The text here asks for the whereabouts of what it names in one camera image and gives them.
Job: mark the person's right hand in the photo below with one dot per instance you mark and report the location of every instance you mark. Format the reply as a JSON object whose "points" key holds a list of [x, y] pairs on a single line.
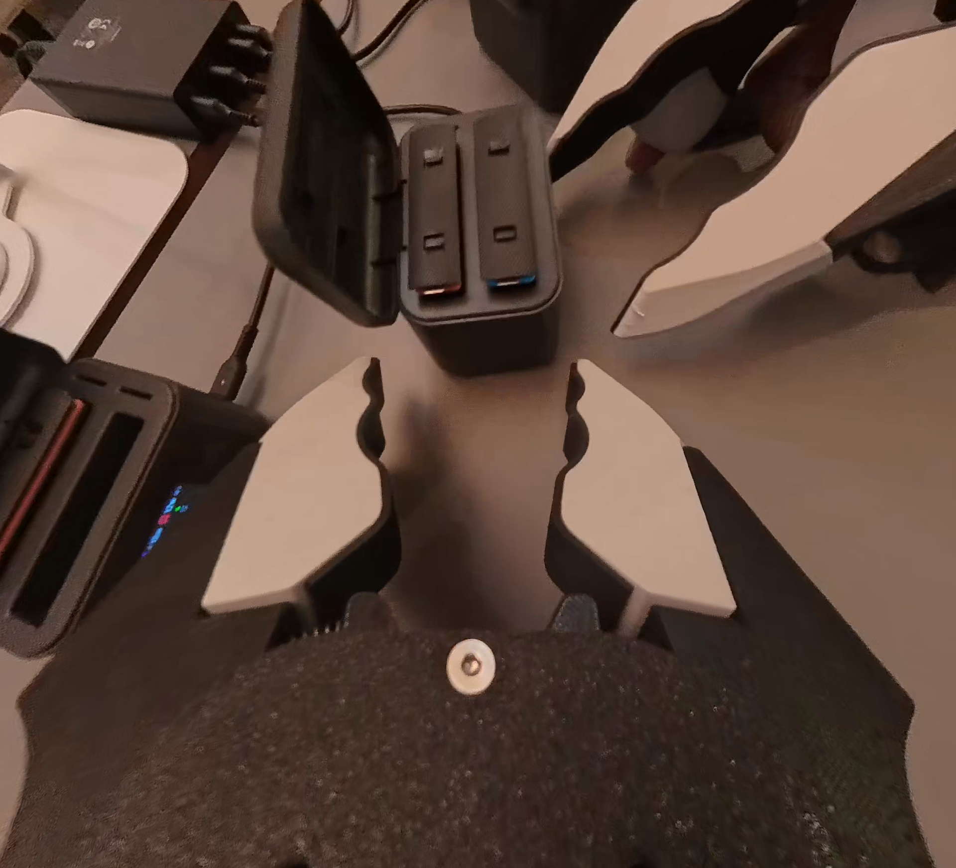
{"points": [[792, 47]]}

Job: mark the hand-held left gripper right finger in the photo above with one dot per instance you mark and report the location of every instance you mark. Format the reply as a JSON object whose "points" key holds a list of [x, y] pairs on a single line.
{"points": [[642, 509]]}

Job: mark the black charging hub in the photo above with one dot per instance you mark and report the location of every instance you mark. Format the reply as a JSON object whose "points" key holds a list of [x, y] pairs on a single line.
{"points": [[127, 69]]}

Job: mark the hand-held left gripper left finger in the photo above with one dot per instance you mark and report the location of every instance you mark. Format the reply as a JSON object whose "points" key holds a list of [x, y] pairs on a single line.
{"points": [[299, 509]]}

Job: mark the black battery charger case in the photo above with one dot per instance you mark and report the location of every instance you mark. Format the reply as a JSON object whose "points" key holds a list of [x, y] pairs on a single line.
{"points": [[149, 420], [523, 39], [328, 174]]}

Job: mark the blue-tabbed black battery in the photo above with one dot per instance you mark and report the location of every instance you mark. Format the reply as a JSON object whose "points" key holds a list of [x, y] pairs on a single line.
{"points": [[506, 203]]}

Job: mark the orange-tabbed black battery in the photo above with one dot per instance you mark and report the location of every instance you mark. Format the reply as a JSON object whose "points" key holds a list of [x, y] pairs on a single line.
{"points": [[45, 480], [433, 211]]}

